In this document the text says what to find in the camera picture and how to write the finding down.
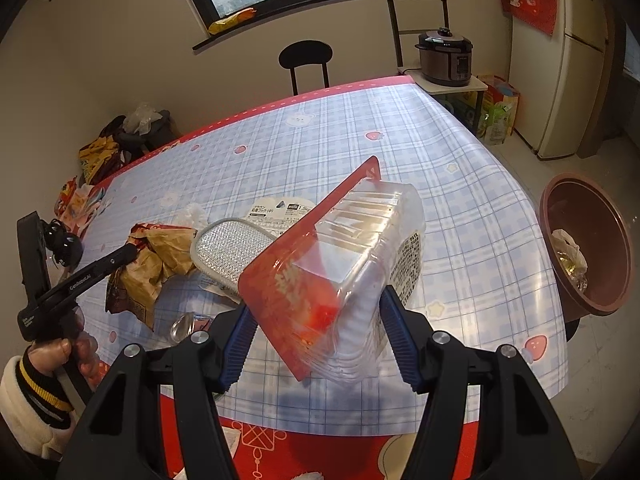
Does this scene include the left forearm white sleeve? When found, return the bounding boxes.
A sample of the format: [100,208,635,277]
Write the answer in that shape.
[1,351,75,462]

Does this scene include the red-rimmed clear food tray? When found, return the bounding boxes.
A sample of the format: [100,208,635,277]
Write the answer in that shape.
[239,156,425,386]

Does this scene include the black round-back chair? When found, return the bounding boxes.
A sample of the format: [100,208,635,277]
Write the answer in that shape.
[278,39,333,96]

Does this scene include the brown plastic trash bin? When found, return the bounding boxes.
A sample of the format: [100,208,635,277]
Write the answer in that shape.
[538,174,634,323]

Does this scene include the white printed packaging card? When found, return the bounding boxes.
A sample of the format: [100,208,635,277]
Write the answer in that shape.
[244,196,314,236]

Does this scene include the black gourd-shaped bottle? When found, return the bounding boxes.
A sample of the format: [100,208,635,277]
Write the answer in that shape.
[42,219,84,269]

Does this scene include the yellow snack bags pile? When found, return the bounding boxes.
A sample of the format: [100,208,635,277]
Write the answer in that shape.
[78,136,122,185]

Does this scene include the gold red snack wrapper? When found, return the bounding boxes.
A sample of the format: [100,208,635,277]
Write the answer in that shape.
[105,223,196,330]

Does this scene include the cream two-door refrigerator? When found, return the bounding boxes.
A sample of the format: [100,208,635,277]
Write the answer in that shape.
[509,0,608,159]

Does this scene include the white green plastic bag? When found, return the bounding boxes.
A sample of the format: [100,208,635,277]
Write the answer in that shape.
[551,229,588,292]

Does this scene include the person's left hand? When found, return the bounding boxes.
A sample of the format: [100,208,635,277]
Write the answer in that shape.
[27,332,100,380]

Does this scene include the blue plaid plastic tablecloth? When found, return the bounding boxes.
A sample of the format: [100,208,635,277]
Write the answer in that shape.
[79,77,568,437]

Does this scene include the electric pressure cooker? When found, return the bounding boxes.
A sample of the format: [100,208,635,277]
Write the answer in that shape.
[416,27,473,87]

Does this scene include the yellow snack packet on sill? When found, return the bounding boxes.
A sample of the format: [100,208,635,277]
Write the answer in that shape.
[207,6,257,36]

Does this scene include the small white side table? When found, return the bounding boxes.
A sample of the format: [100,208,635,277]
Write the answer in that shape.
[397,67,488,134]

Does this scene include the colourful bags beside table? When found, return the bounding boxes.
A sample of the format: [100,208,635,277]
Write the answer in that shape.
[477,75,520,145]

